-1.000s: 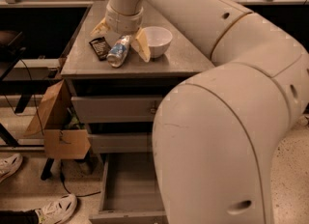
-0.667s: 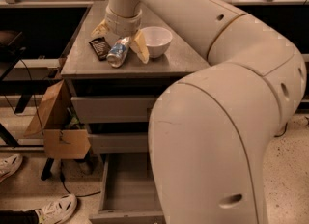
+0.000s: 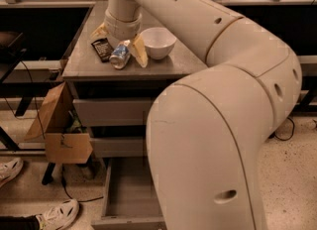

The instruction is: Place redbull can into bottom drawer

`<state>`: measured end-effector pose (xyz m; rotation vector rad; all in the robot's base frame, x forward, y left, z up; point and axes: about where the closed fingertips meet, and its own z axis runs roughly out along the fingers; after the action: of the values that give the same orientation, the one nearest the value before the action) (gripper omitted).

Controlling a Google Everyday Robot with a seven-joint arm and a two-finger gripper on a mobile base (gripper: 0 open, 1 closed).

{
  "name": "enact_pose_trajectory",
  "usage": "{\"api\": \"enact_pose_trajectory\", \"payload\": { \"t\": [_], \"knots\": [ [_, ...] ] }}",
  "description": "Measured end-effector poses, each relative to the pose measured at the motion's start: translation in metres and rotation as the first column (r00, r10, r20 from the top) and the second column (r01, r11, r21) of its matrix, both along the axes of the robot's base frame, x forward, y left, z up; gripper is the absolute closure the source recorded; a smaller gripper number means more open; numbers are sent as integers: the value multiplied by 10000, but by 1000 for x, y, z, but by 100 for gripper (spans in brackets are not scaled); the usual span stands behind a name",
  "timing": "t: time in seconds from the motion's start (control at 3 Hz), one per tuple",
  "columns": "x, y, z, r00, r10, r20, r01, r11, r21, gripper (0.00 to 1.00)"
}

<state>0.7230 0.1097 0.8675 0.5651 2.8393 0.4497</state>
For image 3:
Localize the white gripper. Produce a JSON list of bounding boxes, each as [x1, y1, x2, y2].
[[90, 11, 148, 67]]

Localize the redbull can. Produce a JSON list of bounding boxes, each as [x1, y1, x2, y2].
[[109, 41, 131, 69]]

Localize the black snack packet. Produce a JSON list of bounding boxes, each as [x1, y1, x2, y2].
[[91, 38, 113, 62]]

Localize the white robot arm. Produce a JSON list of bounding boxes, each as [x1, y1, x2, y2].
[[104, 0, 302, 230]]

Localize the grey drawer cabinet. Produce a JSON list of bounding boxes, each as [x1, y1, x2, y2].
[[61, 0, 209, 163]]

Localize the top drawer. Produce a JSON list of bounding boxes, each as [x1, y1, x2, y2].
[[73, 98, 153, 127]]

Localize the middle drawer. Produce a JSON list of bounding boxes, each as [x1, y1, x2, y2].
[[90, 137, 147, 158]]

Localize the open bottom drawer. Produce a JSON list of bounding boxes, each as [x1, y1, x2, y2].
[[91, 157, 167, 230]]

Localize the white bowl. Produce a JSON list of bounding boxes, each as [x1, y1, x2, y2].
[[141, 27, 176, 59]]

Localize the cardboard box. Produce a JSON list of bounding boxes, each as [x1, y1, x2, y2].
[[25, 82, 92, 164]]

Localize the white sneaker upper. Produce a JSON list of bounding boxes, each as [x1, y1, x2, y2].
[[0, 158, 24, 187]]

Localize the white sneaker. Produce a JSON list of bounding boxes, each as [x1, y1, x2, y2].
[[0, 158, 24, 187], [36, 199, 79, 230]]

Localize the white sneaker lower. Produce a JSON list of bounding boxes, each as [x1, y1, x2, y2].
[[36, 199, 79, 230]]

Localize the black cable left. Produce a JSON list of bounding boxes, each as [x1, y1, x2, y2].
[[0, 60, 47, 140]]

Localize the black floor cable right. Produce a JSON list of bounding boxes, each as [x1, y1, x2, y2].
[[267, 116, 296, 143]]

